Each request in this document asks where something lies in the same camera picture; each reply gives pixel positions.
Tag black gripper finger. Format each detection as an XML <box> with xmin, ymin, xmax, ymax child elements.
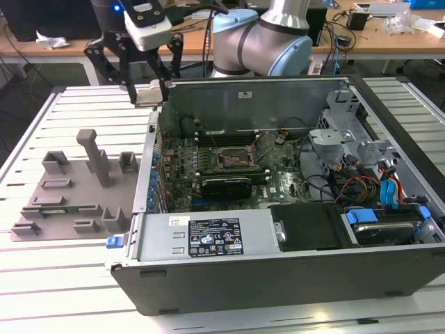
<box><xmin>145</xmin><ymin>33</ymin><xmax>184</xmax><ymax>102</ymax></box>
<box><xmin>83</xmin><ymin>37</ymin><xmax>138</xmax><ymax>104</ymax></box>

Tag silver CPU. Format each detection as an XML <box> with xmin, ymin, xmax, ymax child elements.
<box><xmin>136</xmin><ymin>89</ymin><xmax>163</xmax><ymax>107</ymax></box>

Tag locking lever wire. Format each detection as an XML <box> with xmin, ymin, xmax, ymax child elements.
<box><xmin>208</xmin><ymin>132</ymin><xmax>229</xmax><ymax>165</ymax></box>

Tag CPU socket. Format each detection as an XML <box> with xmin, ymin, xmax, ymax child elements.
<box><xmin>216</xmin><ymin>145</ymin><xmax>254</xmax><ymax>170</ymax></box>

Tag long wooden desk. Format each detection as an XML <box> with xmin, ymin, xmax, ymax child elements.
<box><xmin>0</xmin><ymin>15</ymin><xmax>216</xmax><ymax>88</ymax></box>

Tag crumpled white wrapper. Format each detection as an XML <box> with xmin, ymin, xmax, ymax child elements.
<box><xmin>35</xmin><ymin>30</ymin><xmax>70</xmax><ymax>50</ymax></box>

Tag large black monitor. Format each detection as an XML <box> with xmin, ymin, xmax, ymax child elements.
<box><xmin>0</xmin><ymin>0</ymin><xmax>105</xmax><ymax>42</ymax></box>

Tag black round cylinder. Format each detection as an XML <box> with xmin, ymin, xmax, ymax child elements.
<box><xmin>179</xmin><ymin>116</ymin><xmax>195</xmax><ymax>137</ymax></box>

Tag long RAM stick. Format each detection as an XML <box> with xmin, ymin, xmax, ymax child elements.
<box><xmin>195</xmin><ymin>168</ymin><xmax>271</xmax><ymax>184</ymax></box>

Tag black graphics card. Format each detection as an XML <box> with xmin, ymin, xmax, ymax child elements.
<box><xmin>200</xmin><ymin>177</ymin><xmax>254</xmax><ymax>202</ymax></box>

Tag black computer tower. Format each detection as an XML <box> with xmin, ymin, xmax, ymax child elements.
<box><xmin>307</xmin><ymin>6</ymin><xmax>330</xmax><ymax>48</ymax></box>

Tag green RAM stick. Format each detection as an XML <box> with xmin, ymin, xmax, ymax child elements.
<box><xmin>38</xmin><ymin>207</ymin><xmax>81</xmax><ymax>214</ymax></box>

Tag green motherboard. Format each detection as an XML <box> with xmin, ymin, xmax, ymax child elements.
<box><xmin>161</xmin><ymin>130</ymin><xmax>314</xmax><ymax>213</ymax></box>

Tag gray parts rack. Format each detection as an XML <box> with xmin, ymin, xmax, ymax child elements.
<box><xmin>10</xmin><ymin>128</ymin><xmax>142</xmax><ymax>243</ymax></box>

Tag silver power supply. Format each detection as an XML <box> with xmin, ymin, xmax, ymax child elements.
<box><xmin>137</xmin><ymin>208</ymin><xmax>282</xmax><ymax>262</ymax></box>

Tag small black box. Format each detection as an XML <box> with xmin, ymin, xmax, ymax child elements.
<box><xmin>346</xmin><ymin>10</ymin><xmax>369</xmax><ymax>31</ymax></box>

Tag cluttered wooden desk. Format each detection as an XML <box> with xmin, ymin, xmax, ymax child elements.
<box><xmin>311</xmin><ymin>0</ymin><xmax>445</xmax><ymax>76</ymax></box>

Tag gray flat laptop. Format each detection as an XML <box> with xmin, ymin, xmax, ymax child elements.
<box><xmin>353</xmin><ymin>1</ymin><xmax>413</xmax><ymax>17</ymax></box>

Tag clear plastic bags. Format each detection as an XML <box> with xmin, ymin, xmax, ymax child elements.
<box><xmin>384</xmin><ymin>10</ymin><xmax>416</xmax><ymax>35</ymax></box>

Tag black open PC case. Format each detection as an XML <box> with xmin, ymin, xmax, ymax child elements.
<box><xmin>104</xmin><ymin>74</ymin><xmax>445</xmax><ymax>317</ymax></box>

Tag hard disk blue carrier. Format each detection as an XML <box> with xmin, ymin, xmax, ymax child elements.
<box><xmin>343</xmin><ymin>205</ymin><xmax>434</xmax><ymax>248</ymax></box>

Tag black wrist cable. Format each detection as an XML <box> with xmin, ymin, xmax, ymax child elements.
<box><xmin>170</xmin><ymin>0</ymin><xmax>230</xmax><ymax>79</ymax></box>

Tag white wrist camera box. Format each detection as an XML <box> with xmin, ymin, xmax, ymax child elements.
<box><xmin>123</xmin><ymin>0</ymin><xmax>173</xmax><ymax>52</ymax></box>

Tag blue hanging cable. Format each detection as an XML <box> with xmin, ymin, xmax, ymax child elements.
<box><xmin>332</xmin><ymin>33</ymin><xmax>343</xmax><ymax>76</ymax></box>

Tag silver metal bracket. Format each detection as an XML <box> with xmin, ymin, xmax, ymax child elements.
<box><xmin>307</xmin><ymin>127</ymin><xmax>355</xmax><ymax>175</ymax></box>

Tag coloured power wire bundle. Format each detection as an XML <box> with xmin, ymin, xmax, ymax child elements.
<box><xmin>333</xmin><ymin>175</ymin><xmax>382</xmax><ymax>206</ymax></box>

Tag blue flat data wire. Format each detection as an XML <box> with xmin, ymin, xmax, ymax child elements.
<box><xmin>378</xmin><ymin>177</ymin><xmax>404</xmax><ymax>209</ymax></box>

